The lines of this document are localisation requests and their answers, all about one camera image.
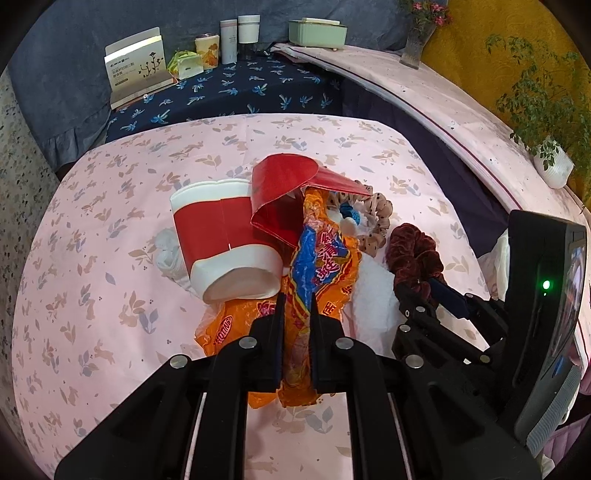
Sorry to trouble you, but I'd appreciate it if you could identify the white paper tissue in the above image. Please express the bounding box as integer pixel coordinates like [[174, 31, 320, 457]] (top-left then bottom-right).
[[344, 251, 402, 342]]

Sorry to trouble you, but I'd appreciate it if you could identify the orange snack wrapper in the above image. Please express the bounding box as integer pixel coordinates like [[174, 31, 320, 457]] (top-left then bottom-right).
[[194, 187, 362, 409]]

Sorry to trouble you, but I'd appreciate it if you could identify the blue-grey cloth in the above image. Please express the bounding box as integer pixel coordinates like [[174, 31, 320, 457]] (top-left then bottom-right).
[[8, 0, 411, 174]]

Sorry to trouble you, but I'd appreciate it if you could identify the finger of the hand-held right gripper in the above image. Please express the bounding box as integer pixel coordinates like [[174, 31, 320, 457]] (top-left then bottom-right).
[[392, 281, 502, 372], [427, 276, 509, 344]]

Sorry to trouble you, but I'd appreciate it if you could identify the white cardboard display box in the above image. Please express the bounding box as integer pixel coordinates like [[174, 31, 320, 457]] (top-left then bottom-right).
[[105, 28, 180, 110]]

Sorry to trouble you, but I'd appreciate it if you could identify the red paper lid piece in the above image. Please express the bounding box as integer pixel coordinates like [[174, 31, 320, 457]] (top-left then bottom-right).
[[249, 154, 372, 247]]

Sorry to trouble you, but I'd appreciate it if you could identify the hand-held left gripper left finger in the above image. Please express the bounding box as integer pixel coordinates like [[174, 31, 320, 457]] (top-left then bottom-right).
[[54, 292, 287, 480]]

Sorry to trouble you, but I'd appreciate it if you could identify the yellow floral can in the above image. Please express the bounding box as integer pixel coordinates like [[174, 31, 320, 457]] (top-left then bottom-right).
[[194, 34, 220, 70]]

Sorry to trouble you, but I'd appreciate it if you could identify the pink floral tablecloth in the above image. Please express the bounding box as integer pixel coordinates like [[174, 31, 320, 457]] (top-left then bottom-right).
[[11, 113, 513, 480]]

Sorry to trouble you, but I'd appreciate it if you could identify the yellow patterned cloth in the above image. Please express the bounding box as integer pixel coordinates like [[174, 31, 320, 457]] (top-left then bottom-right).
[[422, 0, 591, 153]]

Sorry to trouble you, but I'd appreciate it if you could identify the green plant in white pot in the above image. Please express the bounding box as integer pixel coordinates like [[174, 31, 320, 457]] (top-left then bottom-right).
[[485, 34, 591, 190]]

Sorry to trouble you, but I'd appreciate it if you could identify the white trash bag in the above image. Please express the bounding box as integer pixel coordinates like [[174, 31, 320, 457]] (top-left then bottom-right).
[[478, 228, 511, 298]]

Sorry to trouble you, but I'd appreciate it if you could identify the pale green storage box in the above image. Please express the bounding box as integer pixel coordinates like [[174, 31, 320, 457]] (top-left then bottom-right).
[[288, 17, 348, 49]]

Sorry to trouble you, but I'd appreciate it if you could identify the dark purple cloth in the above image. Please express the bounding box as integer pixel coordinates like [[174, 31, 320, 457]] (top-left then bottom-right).
[[342, 76, 511, 259]]

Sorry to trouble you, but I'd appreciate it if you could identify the white tumbler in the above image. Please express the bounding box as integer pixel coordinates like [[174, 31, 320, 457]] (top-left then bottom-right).
[[219, 18, 239, 65]]

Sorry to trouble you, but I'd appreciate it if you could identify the red and white paper cup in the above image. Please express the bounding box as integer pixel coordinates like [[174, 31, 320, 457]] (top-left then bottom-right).
[[170, 179, 283, 303]]

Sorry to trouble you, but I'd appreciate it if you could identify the pink sheet with dark stripe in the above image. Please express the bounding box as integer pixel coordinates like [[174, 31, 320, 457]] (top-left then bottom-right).
[[270, 41, 591, 296]]

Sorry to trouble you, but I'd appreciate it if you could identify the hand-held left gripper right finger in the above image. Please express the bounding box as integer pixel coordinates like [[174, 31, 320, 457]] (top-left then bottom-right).
[[308, 295, 541, 480]]

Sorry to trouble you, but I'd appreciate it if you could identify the dark red velvet scrunchie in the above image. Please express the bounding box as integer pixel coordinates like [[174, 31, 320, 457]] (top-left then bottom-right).
[[385, 222, 448, 296]]

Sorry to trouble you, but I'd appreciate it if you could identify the vase with pink flowers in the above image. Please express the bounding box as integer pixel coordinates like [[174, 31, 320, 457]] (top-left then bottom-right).
[[399, 0, 453, 70]]

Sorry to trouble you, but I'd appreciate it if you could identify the beige dotted scrunchie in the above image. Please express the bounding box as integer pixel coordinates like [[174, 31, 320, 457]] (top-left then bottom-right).
[[325, 182, 393, 257]]

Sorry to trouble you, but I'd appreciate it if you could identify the green tissue pack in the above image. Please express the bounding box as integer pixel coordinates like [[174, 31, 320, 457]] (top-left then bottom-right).
[[166, 50, 204, 79]]

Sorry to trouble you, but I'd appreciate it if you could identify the navy floral cloth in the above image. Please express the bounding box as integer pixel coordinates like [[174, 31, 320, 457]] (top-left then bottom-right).
[[105, 53, 345, 144]]

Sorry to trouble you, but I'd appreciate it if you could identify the dark bottle with white lid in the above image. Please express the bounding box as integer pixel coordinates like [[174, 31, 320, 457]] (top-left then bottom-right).
[[237, 14, 260, 61]]

